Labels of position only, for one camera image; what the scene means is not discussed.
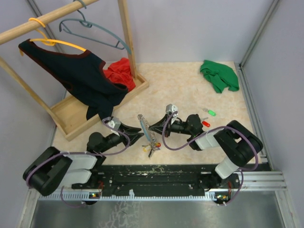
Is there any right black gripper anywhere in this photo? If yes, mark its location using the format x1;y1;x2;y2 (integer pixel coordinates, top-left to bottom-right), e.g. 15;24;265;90
149;114;193;138

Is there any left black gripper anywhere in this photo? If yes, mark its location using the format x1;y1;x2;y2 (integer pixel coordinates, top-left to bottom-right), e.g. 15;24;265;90
100;122;144;153

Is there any large keyring with blue handle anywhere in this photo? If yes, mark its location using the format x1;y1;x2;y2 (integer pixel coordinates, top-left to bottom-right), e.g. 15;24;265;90
138;114;157;146

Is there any bunch of tagged keys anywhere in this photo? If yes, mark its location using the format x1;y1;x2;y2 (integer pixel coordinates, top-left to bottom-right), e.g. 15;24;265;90
142;143;161;159

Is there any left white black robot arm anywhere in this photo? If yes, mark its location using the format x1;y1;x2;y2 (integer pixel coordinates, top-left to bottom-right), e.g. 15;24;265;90
23;121;144;196

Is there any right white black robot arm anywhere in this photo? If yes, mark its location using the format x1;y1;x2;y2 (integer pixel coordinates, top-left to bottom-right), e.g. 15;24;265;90
148;111;263;188

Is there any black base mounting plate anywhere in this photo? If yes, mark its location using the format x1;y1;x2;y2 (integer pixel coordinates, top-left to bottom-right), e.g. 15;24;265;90
72;164;240;197

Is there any green tagged key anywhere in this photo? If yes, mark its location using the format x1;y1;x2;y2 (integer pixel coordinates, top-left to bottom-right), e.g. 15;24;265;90
203;108;216;116

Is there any red crumpled cloth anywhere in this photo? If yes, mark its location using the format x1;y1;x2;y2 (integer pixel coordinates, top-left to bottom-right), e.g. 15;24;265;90
103;57;136;92

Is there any dark navy tank top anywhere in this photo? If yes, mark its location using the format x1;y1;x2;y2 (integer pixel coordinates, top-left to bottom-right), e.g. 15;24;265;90
19;40;128;120

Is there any green crumpled cloth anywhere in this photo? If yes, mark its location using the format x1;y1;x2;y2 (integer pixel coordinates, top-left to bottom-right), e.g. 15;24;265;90
199;60;239;94

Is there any grey-blue plastic hanger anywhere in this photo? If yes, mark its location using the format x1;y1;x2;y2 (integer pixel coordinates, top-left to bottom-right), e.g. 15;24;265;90
57;0;131;60

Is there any yellow plastic hanger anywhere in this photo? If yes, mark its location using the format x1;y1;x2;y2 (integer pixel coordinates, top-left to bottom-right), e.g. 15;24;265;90
19;18;86;56

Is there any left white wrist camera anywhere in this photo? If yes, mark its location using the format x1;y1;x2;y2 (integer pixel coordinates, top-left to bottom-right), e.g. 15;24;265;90
102;117;121;133

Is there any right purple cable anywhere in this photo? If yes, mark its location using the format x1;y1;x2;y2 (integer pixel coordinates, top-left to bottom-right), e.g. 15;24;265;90
161;113;259;206

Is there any purple cable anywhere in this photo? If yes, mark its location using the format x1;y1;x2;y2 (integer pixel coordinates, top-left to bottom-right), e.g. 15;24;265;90
161;113;259;206
25;117;131;209

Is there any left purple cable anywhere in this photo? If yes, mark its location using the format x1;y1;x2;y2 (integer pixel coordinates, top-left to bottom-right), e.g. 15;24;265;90
25;117;131;209

